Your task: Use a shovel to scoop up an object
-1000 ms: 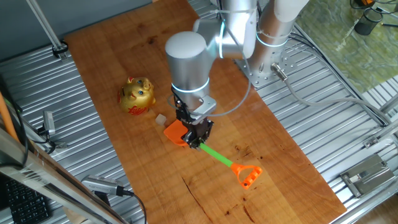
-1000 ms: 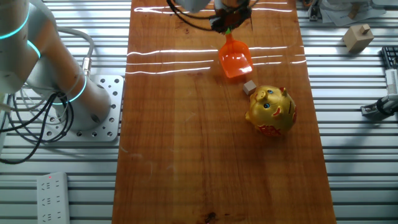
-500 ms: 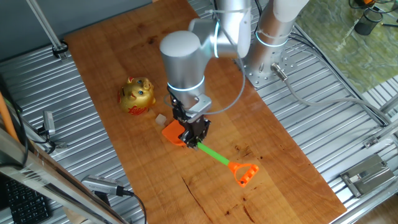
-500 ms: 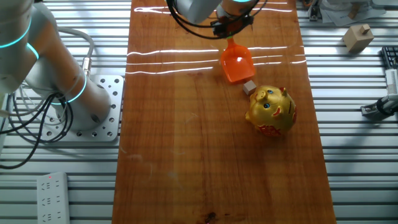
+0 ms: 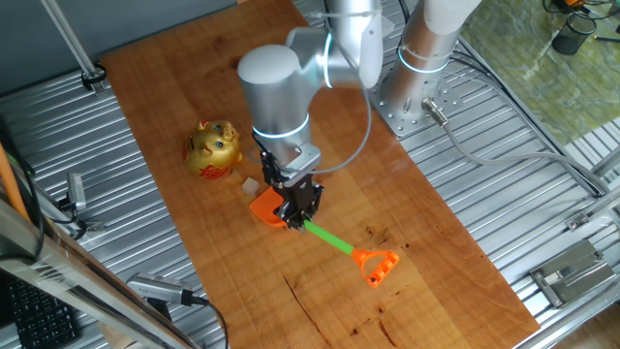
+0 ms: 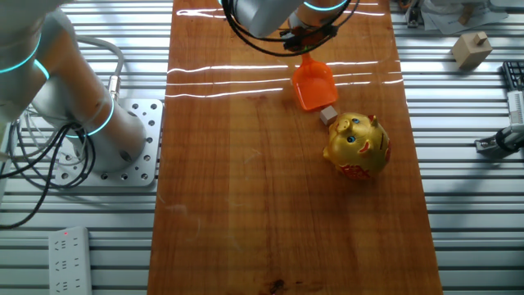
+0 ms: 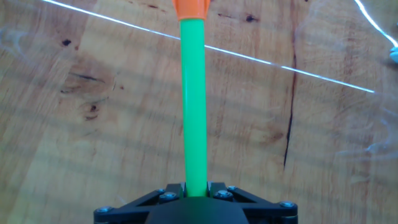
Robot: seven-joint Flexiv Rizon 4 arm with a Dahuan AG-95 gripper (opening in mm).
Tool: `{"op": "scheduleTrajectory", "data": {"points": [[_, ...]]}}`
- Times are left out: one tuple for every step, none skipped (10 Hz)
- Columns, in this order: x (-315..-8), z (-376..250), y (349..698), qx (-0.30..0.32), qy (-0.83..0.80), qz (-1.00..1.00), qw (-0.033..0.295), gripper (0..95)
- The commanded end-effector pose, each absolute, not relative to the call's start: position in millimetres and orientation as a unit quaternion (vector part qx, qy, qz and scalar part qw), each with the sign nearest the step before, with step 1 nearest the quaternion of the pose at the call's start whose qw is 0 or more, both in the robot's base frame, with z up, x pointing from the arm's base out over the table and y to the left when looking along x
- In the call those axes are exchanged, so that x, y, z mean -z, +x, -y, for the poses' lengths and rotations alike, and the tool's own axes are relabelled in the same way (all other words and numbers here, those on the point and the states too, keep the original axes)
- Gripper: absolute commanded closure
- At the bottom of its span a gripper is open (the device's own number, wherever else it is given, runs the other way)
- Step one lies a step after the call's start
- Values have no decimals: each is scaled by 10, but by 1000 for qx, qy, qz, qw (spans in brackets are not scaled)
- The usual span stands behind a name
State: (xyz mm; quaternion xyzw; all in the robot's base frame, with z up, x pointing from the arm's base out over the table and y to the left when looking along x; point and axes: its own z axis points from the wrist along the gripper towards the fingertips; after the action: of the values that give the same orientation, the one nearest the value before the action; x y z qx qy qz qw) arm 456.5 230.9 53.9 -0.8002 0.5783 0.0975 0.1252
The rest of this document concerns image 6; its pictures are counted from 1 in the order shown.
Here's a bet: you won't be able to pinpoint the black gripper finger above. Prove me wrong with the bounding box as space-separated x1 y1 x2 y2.
305 34 329 52
285 37 305 53

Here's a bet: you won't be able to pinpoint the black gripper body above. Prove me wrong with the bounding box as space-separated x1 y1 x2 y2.
288 18 331 41

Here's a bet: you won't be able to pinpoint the orange green toy shovel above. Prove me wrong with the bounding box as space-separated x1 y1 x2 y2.
291 51 340 112

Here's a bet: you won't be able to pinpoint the small wooden cube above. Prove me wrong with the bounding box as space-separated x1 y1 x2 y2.
318 105 339 126

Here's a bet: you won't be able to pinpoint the gold piggy bank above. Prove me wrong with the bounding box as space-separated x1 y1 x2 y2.
322 112 392 180

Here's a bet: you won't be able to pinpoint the white paper sheets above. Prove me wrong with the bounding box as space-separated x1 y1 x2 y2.
421 0 509 34

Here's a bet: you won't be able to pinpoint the wooden block with peg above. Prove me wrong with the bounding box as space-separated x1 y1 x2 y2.
451 31 494 70

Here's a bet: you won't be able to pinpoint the brown wooden board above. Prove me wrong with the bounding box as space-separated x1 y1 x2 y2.
147 0 444 295

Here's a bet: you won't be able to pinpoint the black keyboard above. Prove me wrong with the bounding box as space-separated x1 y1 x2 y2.
501 60 524 92

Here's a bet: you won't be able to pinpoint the white ribbed device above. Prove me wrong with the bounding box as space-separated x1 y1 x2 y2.
506 89 524 126

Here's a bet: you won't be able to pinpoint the white power strip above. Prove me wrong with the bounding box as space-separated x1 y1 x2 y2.
47 226 93 295

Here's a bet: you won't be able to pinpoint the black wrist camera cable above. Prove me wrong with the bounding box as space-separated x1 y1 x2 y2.
220 0 362 57

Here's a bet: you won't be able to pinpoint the silver camera on stand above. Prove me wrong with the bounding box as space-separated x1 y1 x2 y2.
404 0 423 29

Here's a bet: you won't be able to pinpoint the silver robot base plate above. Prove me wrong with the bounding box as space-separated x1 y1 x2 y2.
52 98 164 188

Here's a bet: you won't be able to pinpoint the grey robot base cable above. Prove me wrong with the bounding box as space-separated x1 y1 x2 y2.
75 35 125 102

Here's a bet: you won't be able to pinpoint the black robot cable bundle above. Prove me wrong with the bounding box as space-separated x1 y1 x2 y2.
0 118 98 230

